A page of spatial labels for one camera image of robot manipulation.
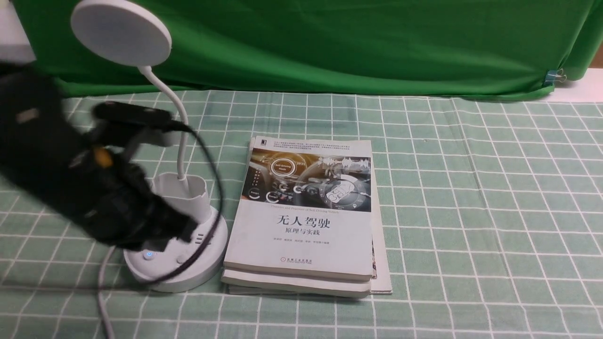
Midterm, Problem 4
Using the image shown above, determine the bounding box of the bottom thin white booklet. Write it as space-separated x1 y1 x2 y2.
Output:
228 141 392 296

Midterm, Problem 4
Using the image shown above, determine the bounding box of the white lamp power cord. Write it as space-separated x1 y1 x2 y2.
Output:
97 245 116 339

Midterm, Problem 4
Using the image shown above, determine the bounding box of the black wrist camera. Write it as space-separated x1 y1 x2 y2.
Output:
91 101 180 147

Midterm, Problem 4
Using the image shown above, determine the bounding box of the green backdrop cloth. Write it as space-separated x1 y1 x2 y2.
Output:
12 0 603 101

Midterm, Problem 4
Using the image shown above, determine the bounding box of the green checkered tablecloth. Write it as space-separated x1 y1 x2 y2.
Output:
0 90 603 339

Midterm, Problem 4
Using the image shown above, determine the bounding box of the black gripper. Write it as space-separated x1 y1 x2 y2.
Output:
71 146 198 251

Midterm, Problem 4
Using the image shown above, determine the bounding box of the white desk lamp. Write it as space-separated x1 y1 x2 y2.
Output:
70 0 228 293

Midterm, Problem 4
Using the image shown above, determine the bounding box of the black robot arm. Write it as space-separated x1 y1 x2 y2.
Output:
0 62 197 251

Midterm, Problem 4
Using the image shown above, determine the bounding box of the blue binder clip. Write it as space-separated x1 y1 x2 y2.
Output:
543 69 567 87

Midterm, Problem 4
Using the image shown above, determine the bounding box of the black camera cable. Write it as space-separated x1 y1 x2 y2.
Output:
137 120 225 285

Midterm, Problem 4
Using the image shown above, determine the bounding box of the lower white book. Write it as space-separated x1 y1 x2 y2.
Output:
220 269 372 299

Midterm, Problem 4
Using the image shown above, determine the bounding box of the top white textbook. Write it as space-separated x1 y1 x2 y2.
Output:
223 137 374 282

